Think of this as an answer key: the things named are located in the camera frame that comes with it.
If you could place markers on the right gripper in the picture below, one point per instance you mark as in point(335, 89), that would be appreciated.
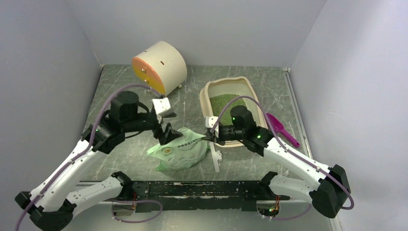
point(218, 138)

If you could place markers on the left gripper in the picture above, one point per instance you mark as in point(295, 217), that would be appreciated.
point(169, 134)

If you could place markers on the green cat litter bag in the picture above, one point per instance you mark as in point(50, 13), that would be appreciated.
point(181, 153)

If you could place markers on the magenta litter scoop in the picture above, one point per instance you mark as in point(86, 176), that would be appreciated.
point(279, 128)

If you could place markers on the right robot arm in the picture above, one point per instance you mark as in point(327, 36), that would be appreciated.
point(325, 188)

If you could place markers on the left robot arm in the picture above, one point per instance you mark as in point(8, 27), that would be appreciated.
point(54, 203)

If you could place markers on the round beige drawer cabinet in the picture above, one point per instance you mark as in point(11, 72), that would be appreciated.
point(160, 66)

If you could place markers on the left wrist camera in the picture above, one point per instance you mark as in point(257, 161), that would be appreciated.
point(162, 108)

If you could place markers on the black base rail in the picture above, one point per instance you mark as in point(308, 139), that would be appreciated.
point(204, 195)

